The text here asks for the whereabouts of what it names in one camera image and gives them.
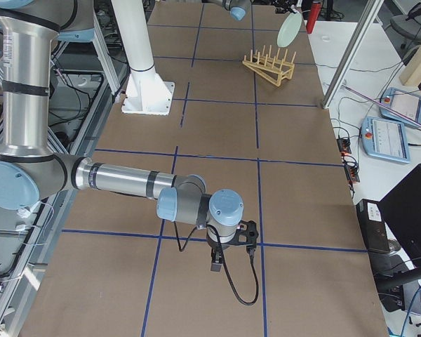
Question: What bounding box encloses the blue teach pendant far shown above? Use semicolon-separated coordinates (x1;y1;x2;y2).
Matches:
380;87;421;123

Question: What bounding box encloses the blue tape line crosswise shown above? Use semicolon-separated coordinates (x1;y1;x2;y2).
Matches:
250;4;269;336

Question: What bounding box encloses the black power strip left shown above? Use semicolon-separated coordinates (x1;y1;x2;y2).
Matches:
337;137;352;155

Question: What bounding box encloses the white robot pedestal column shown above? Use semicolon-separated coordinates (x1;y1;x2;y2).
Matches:
112;0;175;116

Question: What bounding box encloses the light green ceramic plate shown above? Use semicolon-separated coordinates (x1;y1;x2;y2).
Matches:
276;12;302;48

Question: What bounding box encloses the black equipment box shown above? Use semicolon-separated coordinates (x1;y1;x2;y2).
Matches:
356;199;401;254

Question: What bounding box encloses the blue teach pendant near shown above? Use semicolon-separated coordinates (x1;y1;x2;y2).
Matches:
361;117;410;164

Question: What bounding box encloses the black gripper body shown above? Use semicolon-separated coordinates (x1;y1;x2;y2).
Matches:
206;235;229;262

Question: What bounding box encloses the wooden dish rack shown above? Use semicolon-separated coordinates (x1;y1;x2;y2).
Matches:
242;45;296;87

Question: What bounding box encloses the red cylinder bottle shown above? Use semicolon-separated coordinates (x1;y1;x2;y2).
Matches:
306;1;322;34

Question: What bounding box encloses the blue right tape line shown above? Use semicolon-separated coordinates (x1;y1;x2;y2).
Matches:
61;228;368;253

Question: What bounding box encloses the blue front tape line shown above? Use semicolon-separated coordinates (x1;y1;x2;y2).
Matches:
140;5;204;337

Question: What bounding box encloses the blue teach pendant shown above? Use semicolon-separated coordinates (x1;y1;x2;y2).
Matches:
361;117;410;164
380;87;421;123

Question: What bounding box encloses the blue centre tape line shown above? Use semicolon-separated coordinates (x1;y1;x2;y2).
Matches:
95;148;342;167

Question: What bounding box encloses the black power strip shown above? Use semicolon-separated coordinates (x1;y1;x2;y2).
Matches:
337;137;352;155
344;161;360;183

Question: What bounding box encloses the aluminium frame rail structure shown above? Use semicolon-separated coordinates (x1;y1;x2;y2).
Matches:
0;13;120;323

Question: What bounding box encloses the black power strip right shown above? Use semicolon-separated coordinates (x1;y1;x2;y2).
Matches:
344;161;360;183

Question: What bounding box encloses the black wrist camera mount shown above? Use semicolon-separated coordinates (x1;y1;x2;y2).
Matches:
227;220;259;248

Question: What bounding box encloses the aluminium frame post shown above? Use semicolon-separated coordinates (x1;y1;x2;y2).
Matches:
321;0;384;109

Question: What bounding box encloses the black monitor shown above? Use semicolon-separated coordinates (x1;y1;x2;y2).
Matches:
378;164;421;258

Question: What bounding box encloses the blue tape line near rack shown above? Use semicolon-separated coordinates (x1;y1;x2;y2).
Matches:
153;56;317;65

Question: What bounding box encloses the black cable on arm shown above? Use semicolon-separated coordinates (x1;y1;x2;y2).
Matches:
173;220;260;305

